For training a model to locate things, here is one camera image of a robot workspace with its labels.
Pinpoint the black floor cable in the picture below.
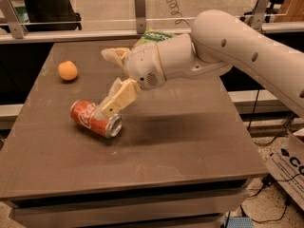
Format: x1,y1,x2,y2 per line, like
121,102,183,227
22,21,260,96
238,173,304,225

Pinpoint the coiled black cable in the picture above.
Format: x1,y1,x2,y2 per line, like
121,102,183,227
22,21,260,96
159,0,191,28

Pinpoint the left metal railing bracket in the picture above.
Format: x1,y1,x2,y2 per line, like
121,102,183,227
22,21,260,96
0,0,28,39

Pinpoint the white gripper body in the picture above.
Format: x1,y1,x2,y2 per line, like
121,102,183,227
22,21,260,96
124,34,197,90

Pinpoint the right metal railing bracket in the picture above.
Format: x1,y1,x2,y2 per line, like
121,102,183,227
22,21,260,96
249,0,270,30

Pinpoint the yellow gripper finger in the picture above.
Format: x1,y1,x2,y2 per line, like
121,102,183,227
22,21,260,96
94,78,141,120
101,47,130,68

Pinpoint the middle metal railing bracket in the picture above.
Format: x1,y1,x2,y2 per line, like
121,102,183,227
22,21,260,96
134,0,146,34

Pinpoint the red coke can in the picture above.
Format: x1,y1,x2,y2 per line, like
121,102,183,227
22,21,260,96
70,100,123,139

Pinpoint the orange fruit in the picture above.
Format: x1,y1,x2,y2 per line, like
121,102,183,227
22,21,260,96
58,61,78,81

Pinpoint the cardboard box with print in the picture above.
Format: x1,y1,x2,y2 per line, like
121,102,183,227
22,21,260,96
266,134,304,210

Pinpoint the black office chair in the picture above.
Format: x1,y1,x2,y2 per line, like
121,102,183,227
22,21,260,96
24,0,82,32

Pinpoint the glass railing panel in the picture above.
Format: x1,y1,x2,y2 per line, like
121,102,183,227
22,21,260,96
0,0,286,33

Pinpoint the grey table drawer cabinet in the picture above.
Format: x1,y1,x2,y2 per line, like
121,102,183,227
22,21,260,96
0,178,255,228

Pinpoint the metal railing bracket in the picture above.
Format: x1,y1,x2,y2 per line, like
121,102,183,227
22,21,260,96
134,0,146,34
249,0,270,30
0,0,28,39

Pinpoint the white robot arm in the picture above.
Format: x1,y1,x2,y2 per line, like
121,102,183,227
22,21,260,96
95,9,304,120

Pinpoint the green chip bag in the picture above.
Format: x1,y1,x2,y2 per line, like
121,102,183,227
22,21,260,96
134,28,174,48

